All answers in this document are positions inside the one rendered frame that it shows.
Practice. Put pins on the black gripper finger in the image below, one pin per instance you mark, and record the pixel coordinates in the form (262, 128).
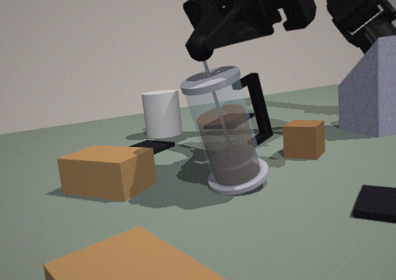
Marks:
(246, 20)
(210, 18)

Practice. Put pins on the tan box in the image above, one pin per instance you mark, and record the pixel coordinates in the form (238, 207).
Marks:
(108, 172)
(133, 255)

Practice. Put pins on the french press coffee maker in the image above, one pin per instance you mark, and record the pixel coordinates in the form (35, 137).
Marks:
(220, 114)

